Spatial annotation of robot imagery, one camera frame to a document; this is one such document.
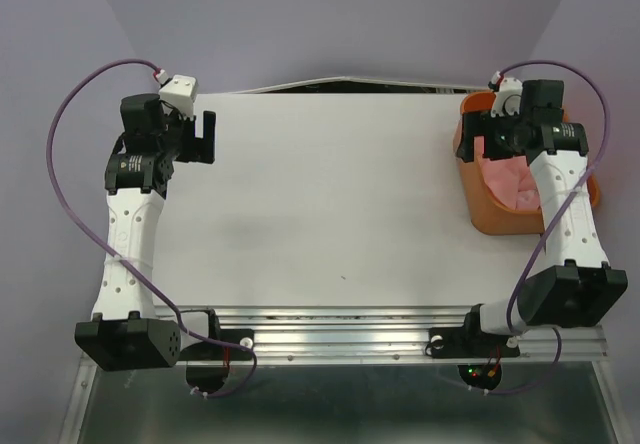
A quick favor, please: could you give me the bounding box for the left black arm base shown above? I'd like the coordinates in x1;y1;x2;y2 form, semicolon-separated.
178;308;258;400

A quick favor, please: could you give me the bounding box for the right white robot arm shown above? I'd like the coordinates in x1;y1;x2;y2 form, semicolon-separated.
456;74;628;354

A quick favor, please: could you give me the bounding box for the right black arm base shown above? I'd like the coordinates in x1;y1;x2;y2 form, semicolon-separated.
424;327;521;393

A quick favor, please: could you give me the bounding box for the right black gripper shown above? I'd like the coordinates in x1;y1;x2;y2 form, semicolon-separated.
456;106;530;162

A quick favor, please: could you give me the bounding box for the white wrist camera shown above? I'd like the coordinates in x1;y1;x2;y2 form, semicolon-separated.
488;72;523;117
159;75;198;119

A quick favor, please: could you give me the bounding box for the orange plastic basket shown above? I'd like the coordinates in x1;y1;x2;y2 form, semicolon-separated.
452;92;603;237

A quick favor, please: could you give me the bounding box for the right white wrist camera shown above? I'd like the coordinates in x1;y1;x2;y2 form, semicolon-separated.
488;72;523;117

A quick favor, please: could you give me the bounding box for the aluminium rail frame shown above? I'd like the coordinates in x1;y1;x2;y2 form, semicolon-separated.
61;307;633;443

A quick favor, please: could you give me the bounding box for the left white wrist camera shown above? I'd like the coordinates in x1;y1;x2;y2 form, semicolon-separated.
159;75;198;119

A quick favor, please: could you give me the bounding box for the pink pleated skirt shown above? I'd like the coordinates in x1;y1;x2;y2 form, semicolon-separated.
475;137;540;212

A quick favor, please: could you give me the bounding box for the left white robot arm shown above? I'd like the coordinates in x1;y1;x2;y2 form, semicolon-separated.
74;91;216;371

